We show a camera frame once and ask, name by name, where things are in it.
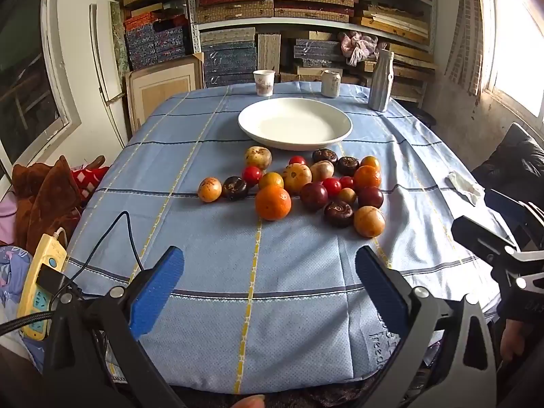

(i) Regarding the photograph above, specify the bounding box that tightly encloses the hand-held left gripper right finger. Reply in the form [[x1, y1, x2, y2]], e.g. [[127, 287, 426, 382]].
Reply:
[[355, 245, 498, 408]]

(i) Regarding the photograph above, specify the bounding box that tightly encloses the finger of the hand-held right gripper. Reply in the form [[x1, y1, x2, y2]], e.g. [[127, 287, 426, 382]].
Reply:
[[484, 189, 528, 239], [451, 216, 517, 265]]

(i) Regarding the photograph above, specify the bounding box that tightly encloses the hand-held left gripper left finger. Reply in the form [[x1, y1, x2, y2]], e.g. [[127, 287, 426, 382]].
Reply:
[[42, 245, 188, 408]]

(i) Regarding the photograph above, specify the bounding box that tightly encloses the dark red plum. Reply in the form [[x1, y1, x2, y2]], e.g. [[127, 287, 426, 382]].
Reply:
[[358, 186, 384, 209], [300, 182, 329, 211]]

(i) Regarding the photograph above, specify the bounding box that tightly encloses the orange tangerine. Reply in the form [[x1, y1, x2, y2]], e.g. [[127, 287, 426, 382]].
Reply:
[[354, 166, 382, 190]]

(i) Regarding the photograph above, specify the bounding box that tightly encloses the tan passion fruit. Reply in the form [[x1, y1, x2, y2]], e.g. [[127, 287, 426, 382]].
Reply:
[[309, 160, 335, 183]]

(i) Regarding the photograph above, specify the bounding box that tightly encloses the orange tomato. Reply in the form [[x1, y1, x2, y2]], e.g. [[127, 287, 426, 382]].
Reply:
[[255, 186, 292, 221]]

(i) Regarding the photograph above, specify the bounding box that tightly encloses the large yellow passion fruit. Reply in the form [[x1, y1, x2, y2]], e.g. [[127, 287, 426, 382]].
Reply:
[[282, 164, 313, 194]]

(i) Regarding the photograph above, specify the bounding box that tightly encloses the orange-yellow round fruit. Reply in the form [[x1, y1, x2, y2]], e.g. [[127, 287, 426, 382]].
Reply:
[[258, 172, 285, 190]]

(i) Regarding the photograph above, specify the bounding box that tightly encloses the white plate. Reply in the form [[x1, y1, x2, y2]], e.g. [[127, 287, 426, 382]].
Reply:
[[237, 97, 354, 152]]

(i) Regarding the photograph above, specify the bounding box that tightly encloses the person's right hand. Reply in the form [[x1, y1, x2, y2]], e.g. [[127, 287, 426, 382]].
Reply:
[[500, 319, 526, 360]]

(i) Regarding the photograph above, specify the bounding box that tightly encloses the person's left hand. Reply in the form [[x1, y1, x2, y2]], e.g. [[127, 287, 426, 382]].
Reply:
[[232, 394, 267, 408]]

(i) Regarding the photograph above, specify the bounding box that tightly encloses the white crumpled tissue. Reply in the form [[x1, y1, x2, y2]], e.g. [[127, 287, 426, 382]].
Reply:
[[446, 171, 485, 205]]

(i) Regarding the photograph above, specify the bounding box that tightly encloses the black jacket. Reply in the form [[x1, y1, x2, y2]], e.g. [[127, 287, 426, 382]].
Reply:
[[471, 122, 544, 198]]

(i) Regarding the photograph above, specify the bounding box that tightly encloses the yellow power strip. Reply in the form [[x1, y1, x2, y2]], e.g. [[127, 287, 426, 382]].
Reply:
[[17, 234, 69, 341]]

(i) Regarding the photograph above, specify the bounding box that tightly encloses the black stool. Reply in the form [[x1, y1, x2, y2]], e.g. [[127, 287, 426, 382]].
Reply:
[[411, 108, 438, 127]]

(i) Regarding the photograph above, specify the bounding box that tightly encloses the red white patterned cloth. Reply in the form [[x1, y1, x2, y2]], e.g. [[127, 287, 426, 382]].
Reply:
[[70, 166, 110, 200]]

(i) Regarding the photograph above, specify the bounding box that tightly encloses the brown plush toy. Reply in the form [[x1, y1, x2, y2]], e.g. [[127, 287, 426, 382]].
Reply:
[[12, 156, 105, 256]]

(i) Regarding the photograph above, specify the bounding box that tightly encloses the floral printed cloth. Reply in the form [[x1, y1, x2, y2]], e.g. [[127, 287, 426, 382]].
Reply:
[[0, 244, 35, 328]]

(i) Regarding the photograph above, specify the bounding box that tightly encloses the bright white framed window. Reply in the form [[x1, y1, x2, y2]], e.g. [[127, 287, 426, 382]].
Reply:
[[478, 0, 544, 120]]

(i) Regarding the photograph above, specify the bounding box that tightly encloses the pink cloth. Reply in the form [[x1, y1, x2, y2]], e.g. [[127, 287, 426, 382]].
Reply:
[[0, 198, 20, 247]]

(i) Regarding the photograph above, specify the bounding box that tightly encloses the stack of wooden boxes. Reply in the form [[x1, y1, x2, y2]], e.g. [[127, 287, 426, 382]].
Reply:
[[357, 42, 438, 103]]

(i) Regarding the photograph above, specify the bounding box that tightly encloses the grey ribbed bottle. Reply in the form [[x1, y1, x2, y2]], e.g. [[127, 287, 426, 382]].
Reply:
[[368, 49, 395, 113]]

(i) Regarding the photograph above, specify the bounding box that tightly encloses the wooden cabinet panel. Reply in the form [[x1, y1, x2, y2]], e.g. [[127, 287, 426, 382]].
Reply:
[[124, 53, 205, 134]]

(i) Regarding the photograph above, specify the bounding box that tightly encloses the white drink can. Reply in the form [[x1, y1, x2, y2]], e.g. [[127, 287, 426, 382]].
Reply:
[[321, 69, 342, 98]]

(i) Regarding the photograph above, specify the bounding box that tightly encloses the pink plastic bag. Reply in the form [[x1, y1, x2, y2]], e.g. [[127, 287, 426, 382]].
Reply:
[[339, 32, 379, 67]]

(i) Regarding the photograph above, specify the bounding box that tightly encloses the white paper cup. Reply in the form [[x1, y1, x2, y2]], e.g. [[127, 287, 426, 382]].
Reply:
[[253, 69, 275, 97]]

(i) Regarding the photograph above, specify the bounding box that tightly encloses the stack of dark grey boxes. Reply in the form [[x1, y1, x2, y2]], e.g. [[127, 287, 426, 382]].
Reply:
[[293, 39, 341, 69]]

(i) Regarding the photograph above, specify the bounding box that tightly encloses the stack of grey script boxes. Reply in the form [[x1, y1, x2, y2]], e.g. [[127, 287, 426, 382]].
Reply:
[[201, 29, 258, 88]]

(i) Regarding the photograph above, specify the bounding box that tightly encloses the stack of blue floral boxes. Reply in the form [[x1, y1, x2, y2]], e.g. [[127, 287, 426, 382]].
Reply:
[[123, 13, 192, 71]]

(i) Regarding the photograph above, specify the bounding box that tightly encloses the green marbled board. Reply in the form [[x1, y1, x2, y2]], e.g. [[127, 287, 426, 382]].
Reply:
[[109, 1, 130, 78]]

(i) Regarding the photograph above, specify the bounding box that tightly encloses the white plastic strip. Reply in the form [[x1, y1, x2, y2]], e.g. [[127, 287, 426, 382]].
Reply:
[[89, 3, 128, 145]]

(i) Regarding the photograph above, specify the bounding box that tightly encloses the upright tan woven box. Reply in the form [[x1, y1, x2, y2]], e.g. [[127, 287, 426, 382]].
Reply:
[[257, 34, 282, 83]]

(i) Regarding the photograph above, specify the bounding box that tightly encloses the white metal shelf rack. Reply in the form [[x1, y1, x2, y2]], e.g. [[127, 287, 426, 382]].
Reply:
[[185, 0, 438, 107]]

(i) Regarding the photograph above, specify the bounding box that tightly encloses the black power cable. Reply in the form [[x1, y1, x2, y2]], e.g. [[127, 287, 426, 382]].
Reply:
[[36, 211, 147, 296]]

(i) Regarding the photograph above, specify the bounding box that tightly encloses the black braided cable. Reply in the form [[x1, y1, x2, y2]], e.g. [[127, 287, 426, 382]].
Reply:
[[0, 310, 58, 337]]

